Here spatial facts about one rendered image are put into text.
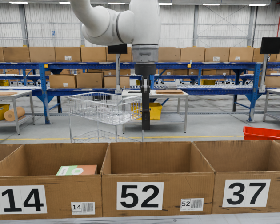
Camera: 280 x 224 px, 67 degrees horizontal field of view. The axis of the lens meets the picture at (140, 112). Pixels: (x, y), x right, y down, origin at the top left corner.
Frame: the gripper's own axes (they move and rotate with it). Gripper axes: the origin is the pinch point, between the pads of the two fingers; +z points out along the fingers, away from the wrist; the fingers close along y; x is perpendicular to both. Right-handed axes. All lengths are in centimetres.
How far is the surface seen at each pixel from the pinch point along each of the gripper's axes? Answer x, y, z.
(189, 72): 190, -868, 35
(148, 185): 0.7, 10.3, 20.1
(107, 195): -13.4, 10.9, 23.8
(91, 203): -19.0, 11.5, 26.5
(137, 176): -2.9, 10.4, 16.6
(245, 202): 35.2, 8.1, 28.2
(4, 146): -65, -15, 16
